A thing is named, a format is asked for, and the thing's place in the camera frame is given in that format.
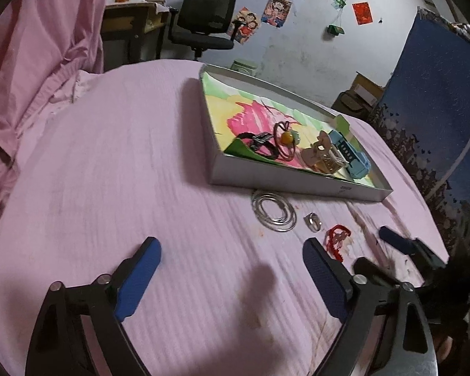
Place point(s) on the colourful painted paper lining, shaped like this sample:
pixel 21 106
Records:
pixel 250 113

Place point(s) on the light blue watch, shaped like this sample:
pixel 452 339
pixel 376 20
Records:
pixel 352 156

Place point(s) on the dark cardboard box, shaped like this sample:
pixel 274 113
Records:
pixel 348 105

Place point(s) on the green bin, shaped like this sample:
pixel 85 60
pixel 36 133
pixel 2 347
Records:
pixel 243 65

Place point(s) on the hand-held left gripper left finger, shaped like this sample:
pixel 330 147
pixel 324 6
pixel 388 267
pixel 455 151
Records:
pixel 139 282

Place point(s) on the pink floral bedspread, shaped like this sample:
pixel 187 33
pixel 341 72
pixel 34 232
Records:
pixel 141 172

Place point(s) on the wooden desk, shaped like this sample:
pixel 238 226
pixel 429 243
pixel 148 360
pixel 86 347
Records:
pixel 121 19

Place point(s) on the cartoon couple wall poster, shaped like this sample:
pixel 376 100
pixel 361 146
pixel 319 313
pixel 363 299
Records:
pixel 244 25

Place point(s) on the cartoon boy wall poster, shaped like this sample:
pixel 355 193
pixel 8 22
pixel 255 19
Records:
pixel 276 11

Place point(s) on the silver bangles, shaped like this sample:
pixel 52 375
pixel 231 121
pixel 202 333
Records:
pixel 260 213

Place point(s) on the person's right hand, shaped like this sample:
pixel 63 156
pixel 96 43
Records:
pixel 443 346

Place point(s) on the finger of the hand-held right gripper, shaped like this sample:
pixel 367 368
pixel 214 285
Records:
pixel 395 241
pixel 376 270

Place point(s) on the green hanging pouch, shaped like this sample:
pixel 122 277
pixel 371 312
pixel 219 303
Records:
pixel 335 29

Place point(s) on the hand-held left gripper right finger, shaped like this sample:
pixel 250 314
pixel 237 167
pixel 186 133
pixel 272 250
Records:
pixel 325 282

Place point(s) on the shallow grey cardboard box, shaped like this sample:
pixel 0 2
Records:
pixel 282 178

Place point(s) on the pink curtain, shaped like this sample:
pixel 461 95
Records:
pixel 35 47

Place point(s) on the black office chair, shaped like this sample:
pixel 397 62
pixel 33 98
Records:
pixel 205 11

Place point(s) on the red paper wall decoration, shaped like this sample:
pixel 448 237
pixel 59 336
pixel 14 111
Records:
pixel 362 13

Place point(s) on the beige claw hair clip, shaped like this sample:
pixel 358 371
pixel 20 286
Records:
pixel 317 152

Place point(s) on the blue fabric wardrobe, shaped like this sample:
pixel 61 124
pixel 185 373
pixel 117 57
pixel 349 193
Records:
pixel 431 98

